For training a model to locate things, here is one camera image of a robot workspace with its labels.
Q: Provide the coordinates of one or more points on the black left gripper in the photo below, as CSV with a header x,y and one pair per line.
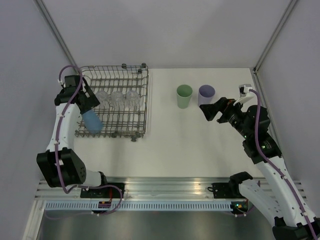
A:
x,y
91,101

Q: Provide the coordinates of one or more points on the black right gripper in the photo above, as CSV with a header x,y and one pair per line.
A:
x,y
210,110

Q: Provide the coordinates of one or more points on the clear glass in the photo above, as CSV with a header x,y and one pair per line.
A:
x,y
103,98
117,99
132,98

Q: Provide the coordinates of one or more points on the purple plastic cup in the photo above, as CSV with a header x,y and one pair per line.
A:
x,y
205,94

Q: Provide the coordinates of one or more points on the blue plastic cup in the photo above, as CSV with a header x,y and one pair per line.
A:
x,y
92,122

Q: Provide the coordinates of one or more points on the green plastic cup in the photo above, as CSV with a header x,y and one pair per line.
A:
x,y
184,93

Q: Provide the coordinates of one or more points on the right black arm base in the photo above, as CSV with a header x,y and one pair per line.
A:
x,y
223,190

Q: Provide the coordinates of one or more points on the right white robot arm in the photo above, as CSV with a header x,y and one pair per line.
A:
x,y
288,214

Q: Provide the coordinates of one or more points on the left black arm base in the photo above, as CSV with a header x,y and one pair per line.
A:
x,y
109,193

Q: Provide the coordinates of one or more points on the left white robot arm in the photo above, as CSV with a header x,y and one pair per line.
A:
x,y
60,166

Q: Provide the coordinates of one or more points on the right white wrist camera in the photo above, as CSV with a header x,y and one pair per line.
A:
x,y
245,94

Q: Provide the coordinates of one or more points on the grey wire dish rack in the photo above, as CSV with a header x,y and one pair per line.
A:
x,y
123,93

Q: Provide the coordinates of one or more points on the right aluminium corner post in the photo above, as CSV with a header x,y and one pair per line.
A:
x,y
275,34

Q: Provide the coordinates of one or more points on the aluminium corner post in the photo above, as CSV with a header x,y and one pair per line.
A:
x,y
44,11
275,34

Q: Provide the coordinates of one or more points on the aluminium front rail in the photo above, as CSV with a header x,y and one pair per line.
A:
x,y
152,189

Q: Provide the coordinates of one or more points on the left aluminium corner post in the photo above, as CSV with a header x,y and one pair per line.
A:
x,y
44,11

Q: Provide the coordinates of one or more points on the white slotted cable duct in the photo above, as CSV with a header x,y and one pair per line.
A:
x,y
130,205

